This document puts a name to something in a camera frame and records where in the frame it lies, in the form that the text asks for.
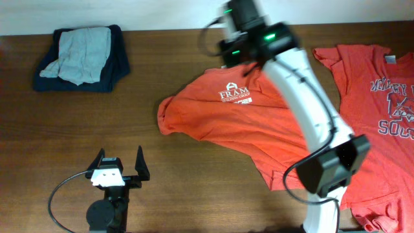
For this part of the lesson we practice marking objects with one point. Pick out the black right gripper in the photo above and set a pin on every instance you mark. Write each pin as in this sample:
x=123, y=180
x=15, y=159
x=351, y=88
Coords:
x=230, y=58

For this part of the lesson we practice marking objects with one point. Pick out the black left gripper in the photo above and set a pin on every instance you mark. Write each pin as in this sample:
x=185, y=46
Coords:
x=141, y=171

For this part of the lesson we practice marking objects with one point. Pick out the orange Fram t-shirt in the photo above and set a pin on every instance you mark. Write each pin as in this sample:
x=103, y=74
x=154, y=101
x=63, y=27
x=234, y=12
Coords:
x=242, y=112

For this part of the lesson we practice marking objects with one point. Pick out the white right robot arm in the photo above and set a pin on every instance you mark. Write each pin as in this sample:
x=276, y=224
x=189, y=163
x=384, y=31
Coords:
x=335, y=152

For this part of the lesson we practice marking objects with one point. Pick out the dark navy folded garment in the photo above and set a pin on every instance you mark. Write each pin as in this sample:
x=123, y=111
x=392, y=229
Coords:
x=116, y=67

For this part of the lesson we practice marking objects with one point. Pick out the light grey folded shirt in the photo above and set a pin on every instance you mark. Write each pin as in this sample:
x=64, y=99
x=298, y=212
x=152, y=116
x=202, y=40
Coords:
x=82, y=54

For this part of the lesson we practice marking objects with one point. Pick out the red soccer t-shirt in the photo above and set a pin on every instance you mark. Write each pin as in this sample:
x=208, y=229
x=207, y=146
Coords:
x=376, y=99

